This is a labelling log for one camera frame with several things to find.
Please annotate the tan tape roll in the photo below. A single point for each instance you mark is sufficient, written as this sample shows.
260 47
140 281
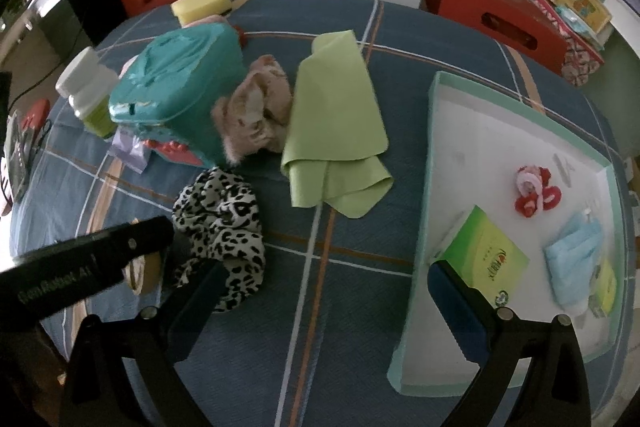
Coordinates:
144 273

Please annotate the teal wet wipes pack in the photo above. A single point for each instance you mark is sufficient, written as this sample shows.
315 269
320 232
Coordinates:
167 94

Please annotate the red stool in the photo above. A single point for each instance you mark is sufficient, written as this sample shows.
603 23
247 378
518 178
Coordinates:
35 120

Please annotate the purple plastic packet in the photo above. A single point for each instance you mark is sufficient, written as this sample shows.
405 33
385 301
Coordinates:
130 150

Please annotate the white shelf counter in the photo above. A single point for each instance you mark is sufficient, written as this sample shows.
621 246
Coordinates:
625 21

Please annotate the red patterned box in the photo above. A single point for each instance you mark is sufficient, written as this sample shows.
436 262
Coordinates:
580 60

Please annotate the white cap jar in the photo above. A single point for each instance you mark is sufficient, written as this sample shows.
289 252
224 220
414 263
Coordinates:
86 85

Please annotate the leopard print scrunchie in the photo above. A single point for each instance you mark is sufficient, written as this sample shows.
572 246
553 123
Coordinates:
218 217

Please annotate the white tray with teal rim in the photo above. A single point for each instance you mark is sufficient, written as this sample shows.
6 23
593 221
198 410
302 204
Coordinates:
477 139

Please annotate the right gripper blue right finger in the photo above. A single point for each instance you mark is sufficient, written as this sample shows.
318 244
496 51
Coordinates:
555 388

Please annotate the dark red scrunchie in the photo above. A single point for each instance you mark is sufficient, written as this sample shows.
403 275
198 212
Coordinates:
243 40

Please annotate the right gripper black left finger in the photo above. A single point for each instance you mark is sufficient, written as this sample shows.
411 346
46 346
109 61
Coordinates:
98 391

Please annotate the blue plaid tablecloth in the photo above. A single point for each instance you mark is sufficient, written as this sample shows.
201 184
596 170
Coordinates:
313 347

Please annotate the red cardboard box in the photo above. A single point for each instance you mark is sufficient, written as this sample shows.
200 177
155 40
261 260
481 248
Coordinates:
519 24

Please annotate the yellow sponge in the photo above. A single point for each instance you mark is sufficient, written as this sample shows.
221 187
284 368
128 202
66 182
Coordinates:
189 11

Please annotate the pink beige plush toy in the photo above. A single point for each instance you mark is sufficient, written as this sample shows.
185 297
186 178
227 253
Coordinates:
256 115

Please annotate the light blue face mask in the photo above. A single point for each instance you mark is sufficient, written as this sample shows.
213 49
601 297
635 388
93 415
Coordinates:
571 260

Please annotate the lime green cloth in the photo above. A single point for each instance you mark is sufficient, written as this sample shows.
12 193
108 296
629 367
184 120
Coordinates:
336 133

